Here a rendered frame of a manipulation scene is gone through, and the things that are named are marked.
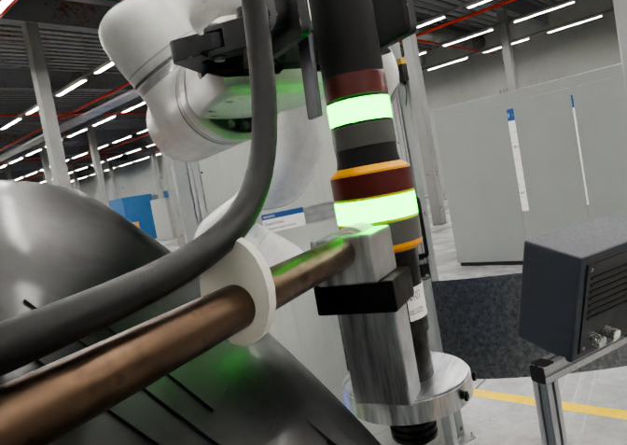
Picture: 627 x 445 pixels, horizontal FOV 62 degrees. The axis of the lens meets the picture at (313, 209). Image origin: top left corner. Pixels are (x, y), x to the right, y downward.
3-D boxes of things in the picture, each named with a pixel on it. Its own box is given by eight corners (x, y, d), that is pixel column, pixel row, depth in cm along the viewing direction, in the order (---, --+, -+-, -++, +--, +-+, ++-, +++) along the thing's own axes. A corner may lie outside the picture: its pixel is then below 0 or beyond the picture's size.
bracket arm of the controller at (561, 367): (546, 385, 85) (543, 368, 84) (531, 381, 87) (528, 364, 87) (630, 341, 96) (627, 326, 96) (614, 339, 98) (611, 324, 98)
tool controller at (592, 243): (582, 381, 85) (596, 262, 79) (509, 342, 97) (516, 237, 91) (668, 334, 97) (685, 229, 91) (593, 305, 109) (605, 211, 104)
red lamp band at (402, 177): (400, 192, 25) (397, 167, 25) (320, 204, 27) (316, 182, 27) (423, 185, 29) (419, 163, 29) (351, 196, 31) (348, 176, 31)
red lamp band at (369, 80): (376, 90, 25) (371, 64, 25) (315, 104, 27) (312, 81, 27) (397, 94, 28) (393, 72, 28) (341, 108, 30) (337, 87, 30)
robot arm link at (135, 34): (287, -87, 61) (113, -14, 40) (364, 29, 66) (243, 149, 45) (242, -41, 67) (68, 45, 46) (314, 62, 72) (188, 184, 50)
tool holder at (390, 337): (452, 454, 22) (415, 228, 21) (307, 443, 25) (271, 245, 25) (483, 369, 30) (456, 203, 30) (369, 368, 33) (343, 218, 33)
